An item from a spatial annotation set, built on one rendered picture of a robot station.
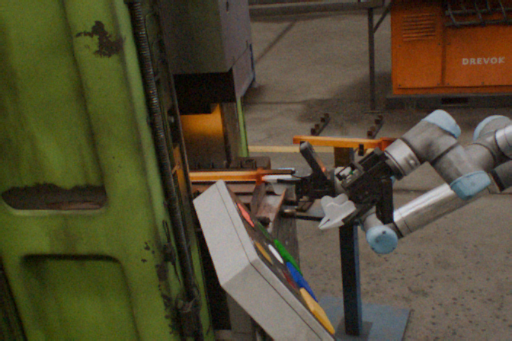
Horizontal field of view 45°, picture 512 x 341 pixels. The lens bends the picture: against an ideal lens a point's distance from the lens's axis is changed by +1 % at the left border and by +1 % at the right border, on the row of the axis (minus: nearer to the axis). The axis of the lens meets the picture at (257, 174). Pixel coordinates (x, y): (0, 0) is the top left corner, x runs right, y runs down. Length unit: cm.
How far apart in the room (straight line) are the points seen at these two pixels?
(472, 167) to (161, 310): 80
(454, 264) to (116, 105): 221
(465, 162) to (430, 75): 385
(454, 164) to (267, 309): 51
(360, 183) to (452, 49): 385
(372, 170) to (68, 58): 70
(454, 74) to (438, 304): 263
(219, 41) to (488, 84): 389
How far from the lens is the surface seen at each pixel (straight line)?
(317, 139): 218
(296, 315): 114
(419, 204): 167
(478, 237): 343
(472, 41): 513
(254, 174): 179
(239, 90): 163
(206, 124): 203
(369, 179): 134
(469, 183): 136
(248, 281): 107
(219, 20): 150
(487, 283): 310
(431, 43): 513
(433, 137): 136
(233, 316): 131
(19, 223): 160
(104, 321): 174
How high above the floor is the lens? 176
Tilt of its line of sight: 25 degrees down
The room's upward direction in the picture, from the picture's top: 7 degrees counter-clockwise
